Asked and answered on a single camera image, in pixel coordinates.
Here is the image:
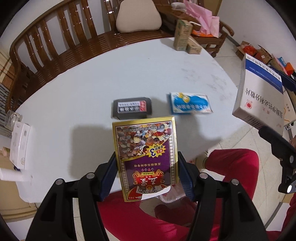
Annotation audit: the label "white flat box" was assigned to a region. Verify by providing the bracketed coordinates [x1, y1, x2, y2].
[10, 121, 30, 170]

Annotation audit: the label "purple gold playing card box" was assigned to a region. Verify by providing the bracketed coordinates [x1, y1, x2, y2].
[112, 116, 179, 202]

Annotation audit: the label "green tan upright carton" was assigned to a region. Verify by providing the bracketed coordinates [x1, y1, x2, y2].
[174, 20, 193, 51]

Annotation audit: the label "wooden armchair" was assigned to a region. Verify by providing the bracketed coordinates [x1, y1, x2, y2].
[154, 1, 234, 57]

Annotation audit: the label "blue cartoon medicine box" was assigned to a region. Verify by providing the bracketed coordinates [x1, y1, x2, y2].
[169, 92, 213, 114]

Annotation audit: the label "glass jar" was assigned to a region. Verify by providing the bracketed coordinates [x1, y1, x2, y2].
[4, 110, 23, 131]

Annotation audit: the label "white blue medicine box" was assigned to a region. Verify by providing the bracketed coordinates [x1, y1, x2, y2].
[232, 54, 284, 135]

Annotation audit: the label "person's red trousers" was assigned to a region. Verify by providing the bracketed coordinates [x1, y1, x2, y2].
[97, 148, 296, 241]

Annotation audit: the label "white paper roll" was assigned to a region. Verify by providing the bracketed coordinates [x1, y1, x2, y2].
[0, 168, 33, 182]

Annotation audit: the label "small tan carton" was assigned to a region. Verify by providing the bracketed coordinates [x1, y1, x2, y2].
[186, 38, 203, 55]

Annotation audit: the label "white plastic trash bag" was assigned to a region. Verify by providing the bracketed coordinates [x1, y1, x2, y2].
[158, 181, 186, 203]

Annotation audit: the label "pink plastic bag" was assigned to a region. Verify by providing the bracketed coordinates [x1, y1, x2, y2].
[184, 1, 220, 38]

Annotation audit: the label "cardboard boxes on floor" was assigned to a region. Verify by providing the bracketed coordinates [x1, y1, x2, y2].
[236, 41, 295, 80]

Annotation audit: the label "black small box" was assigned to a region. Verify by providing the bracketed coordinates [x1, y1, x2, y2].
[112, 97, 152, 120]

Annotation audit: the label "beige cushion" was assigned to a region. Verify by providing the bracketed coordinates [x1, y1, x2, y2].
[116, 0, 162, 33]

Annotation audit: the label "wooden bench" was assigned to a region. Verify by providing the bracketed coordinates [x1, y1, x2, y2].
[5, 1, 173, 111]

